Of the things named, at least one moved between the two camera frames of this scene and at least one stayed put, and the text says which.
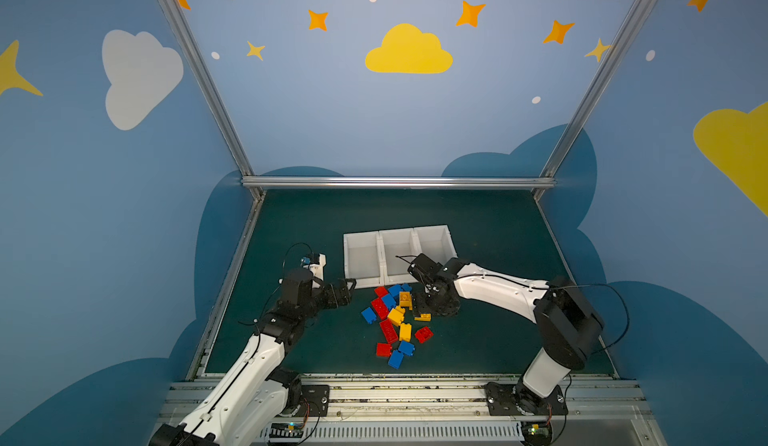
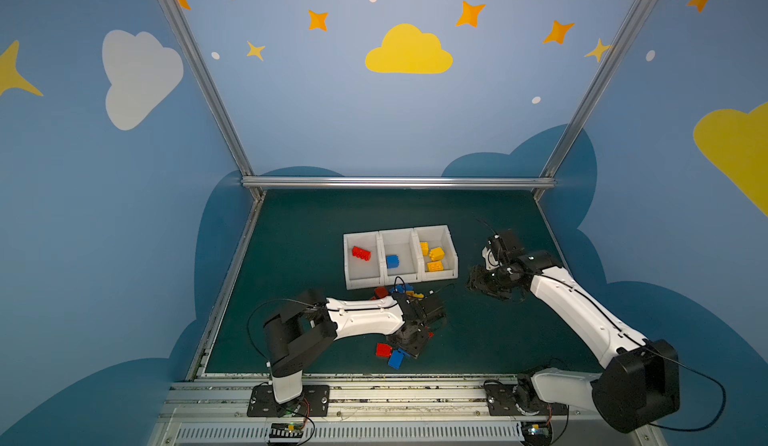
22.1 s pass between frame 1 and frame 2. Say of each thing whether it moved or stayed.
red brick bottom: stayed
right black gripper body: moved
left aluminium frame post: stayed
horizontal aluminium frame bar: stayed
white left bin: stayed
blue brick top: moved
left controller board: stayed
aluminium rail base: stayed
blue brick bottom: stayed
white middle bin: stayed
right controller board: stayed
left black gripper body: moved
